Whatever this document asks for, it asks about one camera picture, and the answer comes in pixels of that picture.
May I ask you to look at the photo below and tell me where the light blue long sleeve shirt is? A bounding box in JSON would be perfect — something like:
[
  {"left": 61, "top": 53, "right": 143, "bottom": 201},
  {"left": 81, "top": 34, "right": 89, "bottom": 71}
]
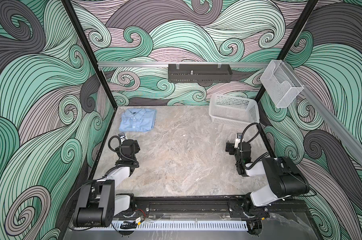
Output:
[{"left": 119, "top": 108, "right": 157, "bottom": 132}]

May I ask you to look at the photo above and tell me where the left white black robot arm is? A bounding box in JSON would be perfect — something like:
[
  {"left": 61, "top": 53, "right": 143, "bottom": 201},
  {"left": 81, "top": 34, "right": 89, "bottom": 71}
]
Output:
[{"left": 72, "top": 136, "right": 140, "bottom": 231}]

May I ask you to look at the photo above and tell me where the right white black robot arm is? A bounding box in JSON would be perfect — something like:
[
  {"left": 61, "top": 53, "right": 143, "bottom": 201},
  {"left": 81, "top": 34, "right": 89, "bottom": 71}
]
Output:
[{"left": 225, "top": 139, "right": 311, "bottom": 207}]

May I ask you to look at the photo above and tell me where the white plastic laundry basket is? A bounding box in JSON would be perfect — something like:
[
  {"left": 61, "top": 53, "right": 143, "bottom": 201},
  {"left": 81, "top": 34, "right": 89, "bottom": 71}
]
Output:
[{"left": 209, "top": 94, "right": 260, "bottom": 127}]

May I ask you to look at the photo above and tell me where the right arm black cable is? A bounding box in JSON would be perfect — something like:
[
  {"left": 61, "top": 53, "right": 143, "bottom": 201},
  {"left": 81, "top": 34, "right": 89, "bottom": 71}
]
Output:
[{"left": 239, "top": 122, "right": 270, "bottom": 170}]

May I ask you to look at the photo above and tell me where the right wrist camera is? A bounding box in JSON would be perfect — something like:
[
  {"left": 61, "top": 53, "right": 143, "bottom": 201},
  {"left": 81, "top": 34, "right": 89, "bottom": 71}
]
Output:
[{"left": 234, "top": 133, "right": 242, "bottom": 149}]

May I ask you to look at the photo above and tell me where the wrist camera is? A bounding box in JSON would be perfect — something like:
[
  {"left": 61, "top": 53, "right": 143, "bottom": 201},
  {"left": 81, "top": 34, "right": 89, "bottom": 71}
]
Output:
[
  {"left": 234, "top": 133, "right": 242, "bottom": 149},
  {"left": 118, "top": 132, "right": 127, "bottom": 142}
]

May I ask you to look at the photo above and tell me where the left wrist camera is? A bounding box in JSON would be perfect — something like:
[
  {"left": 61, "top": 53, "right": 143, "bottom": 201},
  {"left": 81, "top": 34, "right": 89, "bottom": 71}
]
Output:
[{"left": 118, "top": 132, "right": 127, "bottom": 142}]

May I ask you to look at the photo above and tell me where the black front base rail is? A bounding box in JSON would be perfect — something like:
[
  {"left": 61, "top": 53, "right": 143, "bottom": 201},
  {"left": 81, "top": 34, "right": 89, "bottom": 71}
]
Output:
[{"left": 117, "top": 196, "right": 308, "bottom": 219}]

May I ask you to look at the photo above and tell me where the clear plastic wall bin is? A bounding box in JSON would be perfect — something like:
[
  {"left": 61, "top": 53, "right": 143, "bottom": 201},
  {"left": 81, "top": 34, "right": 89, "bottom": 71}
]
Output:
[{"left": 260, "top": 60, "right": 304, "bottom": 109}]

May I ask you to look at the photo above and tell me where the white slotted cable duct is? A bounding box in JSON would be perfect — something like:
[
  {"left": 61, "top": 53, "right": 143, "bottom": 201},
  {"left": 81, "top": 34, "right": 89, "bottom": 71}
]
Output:
[{"left": 111, "top": 220, "right": 249, "bottom": 232}]

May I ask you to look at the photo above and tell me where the black perforated wall tray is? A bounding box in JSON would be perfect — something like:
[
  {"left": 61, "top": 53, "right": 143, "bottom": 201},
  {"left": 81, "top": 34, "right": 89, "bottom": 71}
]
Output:
[{"left": 168, "top": 64, "right": 233, "bottom": 84}]

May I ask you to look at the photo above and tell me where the aluminium back wall rail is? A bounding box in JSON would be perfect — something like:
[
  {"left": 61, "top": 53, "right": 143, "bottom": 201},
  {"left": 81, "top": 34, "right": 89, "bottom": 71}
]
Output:
[{"left": 97, "top": 61, "right": 269, "bottom": 69}]

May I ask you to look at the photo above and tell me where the aluminium wall rail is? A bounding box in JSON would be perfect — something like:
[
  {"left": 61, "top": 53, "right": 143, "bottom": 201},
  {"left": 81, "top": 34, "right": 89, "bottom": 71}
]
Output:
[
  {"left": 97, "top": 61, "right": 269, "bottom": 69},
  {"left": 288, "top": 65, "right": 362, "bottom": 166}
]

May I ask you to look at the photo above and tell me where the aluminium right wall rail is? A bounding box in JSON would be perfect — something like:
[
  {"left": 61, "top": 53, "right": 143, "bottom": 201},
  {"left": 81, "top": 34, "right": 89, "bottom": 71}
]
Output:
[{"left": 288, "top": 65, "right": 362, "bottom": 166}]

